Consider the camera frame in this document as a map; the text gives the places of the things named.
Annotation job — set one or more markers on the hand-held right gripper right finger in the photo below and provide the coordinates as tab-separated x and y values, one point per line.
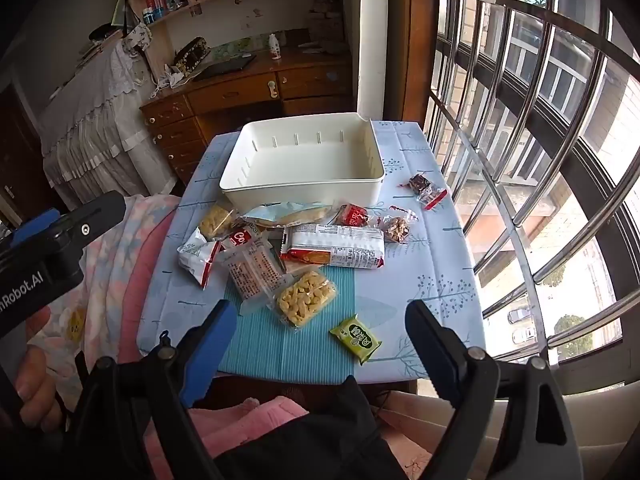
431	347

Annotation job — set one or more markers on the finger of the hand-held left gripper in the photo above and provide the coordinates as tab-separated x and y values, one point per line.
30	226
92	220

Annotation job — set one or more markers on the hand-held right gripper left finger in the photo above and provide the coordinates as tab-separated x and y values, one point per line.
215	350

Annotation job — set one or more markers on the green snack packet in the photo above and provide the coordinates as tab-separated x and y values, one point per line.
355	338

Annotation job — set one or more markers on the clear brown biscuit packet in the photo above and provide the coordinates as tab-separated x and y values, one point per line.
252	275

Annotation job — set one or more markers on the white chocolate cookie packet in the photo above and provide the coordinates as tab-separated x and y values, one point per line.
196	257

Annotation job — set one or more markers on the yellow puffed snack packet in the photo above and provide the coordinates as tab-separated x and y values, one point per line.
217	220
305	300

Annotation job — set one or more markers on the red-white cookie packet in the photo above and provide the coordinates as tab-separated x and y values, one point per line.
245	239

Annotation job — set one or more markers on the clear walnut candy packet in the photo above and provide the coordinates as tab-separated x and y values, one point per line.
397	227

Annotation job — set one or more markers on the long red-white cracker packet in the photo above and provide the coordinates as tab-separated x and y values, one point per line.
332	250

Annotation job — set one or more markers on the clear red-edged candy packet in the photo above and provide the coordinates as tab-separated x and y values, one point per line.
432	197

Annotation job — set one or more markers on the red walnut snack packet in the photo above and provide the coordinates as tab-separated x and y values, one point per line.
352	215

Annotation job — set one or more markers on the light blue bread packet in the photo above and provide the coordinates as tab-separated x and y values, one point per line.
285	212

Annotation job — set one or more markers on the dark candy packet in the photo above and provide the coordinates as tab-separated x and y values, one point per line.
417	182

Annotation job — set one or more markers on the white plastic bin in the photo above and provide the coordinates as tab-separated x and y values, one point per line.
305	165

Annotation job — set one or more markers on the person's left hand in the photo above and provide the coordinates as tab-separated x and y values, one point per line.
37	385

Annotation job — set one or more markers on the pastel patterned blanket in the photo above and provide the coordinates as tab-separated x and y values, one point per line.
112	270

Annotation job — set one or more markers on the teal striped placemat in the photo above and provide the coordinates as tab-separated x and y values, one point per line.
280	355

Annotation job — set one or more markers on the pink blanket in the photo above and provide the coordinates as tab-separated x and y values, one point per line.
145	280

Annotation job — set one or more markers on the white frilly cloth cover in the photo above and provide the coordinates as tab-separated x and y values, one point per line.
90	125

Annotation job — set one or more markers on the black garment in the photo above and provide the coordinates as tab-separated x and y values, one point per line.
325	435

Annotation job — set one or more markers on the floral cloth bag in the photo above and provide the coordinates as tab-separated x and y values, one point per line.
137	37

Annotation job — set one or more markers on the floral pencil case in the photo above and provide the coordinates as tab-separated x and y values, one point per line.
190	55

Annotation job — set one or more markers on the wooden desk with drawers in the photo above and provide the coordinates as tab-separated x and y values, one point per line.
240	95

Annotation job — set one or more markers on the black laptop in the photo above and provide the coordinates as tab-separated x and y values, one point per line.
225	66

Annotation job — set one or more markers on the wooden bookshelf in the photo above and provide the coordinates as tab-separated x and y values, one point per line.
165	25

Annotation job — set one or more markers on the floral desk pad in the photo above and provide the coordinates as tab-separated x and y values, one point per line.
235	49

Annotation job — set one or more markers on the white drawer safety lock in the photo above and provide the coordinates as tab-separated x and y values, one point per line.
272	89

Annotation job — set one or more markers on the metal window grille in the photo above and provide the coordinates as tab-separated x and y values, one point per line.
592	160

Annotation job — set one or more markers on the small white bottle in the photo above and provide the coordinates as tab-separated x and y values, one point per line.
274	46

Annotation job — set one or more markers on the white column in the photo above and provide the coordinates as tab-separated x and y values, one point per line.
375	35

